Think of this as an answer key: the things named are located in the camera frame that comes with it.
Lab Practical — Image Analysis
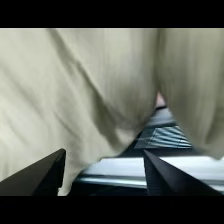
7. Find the olive long-sleeved shirt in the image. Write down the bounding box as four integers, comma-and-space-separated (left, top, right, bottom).
0, 27, 224, 197

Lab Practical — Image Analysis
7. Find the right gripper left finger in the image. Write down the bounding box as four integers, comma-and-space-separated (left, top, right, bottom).
0, 148, 67, 197

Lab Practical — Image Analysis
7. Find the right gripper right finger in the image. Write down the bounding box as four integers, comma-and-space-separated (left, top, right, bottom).
142, 149, 224, 197

